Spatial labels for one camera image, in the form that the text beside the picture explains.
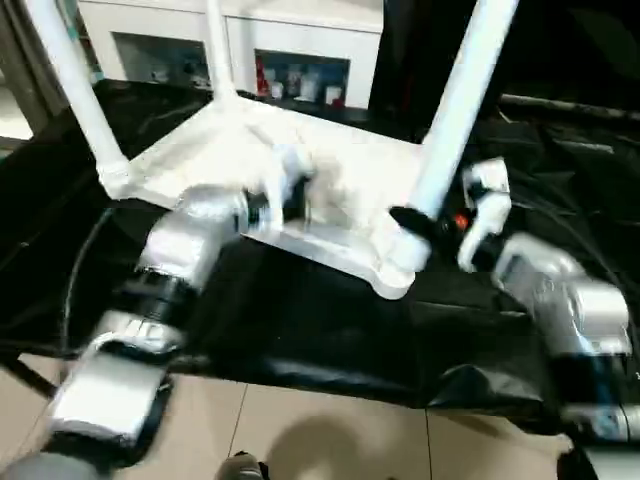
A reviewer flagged white plastic table top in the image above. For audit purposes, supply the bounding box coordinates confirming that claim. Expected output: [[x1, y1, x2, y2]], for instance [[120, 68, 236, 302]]
[[97, 92, 434, 301]]

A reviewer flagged white plastic table leg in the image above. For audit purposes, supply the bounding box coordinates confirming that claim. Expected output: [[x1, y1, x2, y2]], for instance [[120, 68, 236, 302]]
[[24, 0, 132, 176], [205, 0, 240, 101], [387, 0, 521, 274]]

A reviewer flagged black work mat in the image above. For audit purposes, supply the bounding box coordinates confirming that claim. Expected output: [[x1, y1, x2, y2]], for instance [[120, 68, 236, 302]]
[[0, 79, 640, 436]]

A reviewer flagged white glass door cabinet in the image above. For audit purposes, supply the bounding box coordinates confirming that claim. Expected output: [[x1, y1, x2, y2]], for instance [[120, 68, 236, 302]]
[[77, 0, 384, 109]]

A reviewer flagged grey curtain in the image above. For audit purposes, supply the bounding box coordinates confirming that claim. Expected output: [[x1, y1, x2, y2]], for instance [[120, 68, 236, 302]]
[[0, 0, 76, 141]]

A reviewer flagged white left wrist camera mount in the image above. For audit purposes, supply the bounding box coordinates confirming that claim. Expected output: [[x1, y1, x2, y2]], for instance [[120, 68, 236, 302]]
[[249, 144, 321, 226]]

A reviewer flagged black left wrist camera cable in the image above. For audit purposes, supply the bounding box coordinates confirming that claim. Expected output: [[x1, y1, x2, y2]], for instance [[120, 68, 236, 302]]
[[62, 209, 114, 351]]

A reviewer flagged black frame strut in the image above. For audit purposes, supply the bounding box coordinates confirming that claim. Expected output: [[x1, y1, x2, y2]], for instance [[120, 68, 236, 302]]
[[0, 357, 56, 401]]

